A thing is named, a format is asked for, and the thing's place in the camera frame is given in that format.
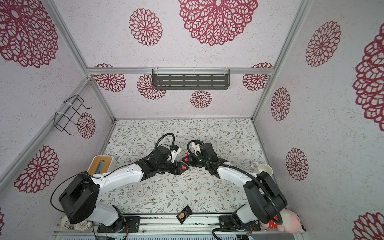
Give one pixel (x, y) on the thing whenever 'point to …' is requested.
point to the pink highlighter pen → (186, 159)
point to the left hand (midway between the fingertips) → (185, 169)
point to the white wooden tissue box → (102, 164)
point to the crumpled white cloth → (85, 225)
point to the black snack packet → (184, 214)
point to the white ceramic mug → (261, 167)
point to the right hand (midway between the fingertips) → (182, 158)
